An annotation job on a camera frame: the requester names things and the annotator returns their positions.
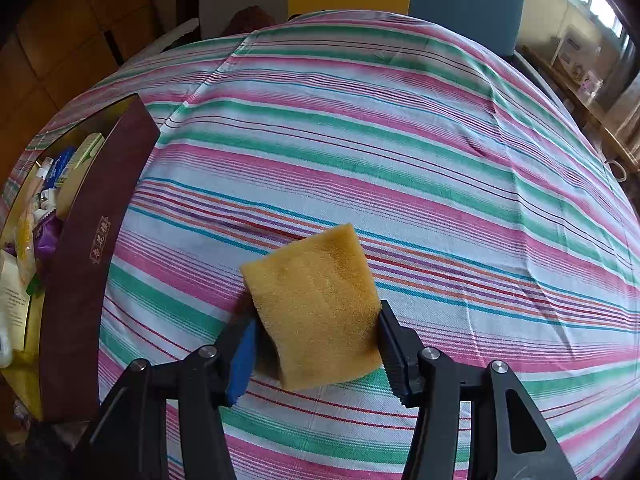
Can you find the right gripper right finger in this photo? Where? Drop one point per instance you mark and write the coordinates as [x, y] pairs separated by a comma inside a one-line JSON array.
[[510, 439]]

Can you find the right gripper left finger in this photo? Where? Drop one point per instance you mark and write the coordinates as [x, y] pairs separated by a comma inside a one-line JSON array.
[[127, 438]]

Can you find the beige cardboard box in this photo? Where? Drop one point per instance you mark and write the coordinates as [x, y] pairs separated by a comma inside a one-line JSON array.
[[15, 302]]

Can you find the purple snack packet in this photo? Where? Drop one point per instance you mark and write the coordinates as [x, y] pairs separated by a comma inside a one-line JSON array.
[[47, 232]]

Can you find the yellow sponge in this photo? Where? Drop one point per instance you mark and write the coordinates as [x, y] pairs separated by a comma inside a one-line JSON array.
[[318, 302]]

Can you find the blue snack packet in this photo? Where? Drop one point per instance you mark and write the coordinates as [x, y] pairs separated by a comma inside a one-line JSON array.
[[59, 165]]

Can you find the peach pink bottle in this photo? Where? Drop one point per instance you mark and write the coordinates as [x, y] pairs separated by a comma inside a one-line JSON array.
[[35, 185]]

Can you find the green top snack bag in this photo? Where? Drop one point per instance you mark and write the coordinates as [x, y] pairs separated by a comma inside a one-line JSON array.
[[25, 250]]

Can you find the wooden desk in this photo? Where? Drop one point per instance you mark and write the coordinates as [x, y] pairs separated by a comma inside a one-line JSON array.
[[587, 113]]

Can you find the striped bed sheet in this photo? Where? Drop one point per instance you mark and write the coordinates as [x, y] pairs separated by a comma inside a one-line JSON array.
[[489, 221]]

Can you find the white box on desk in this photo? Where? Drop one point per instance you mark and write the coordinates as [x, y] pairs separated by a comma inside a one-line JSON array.
[[576, 54]]

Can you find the wooden wardrobe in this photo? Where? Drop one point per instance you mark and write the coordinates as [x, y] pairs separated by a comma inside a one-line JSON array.
[[53, 50]]

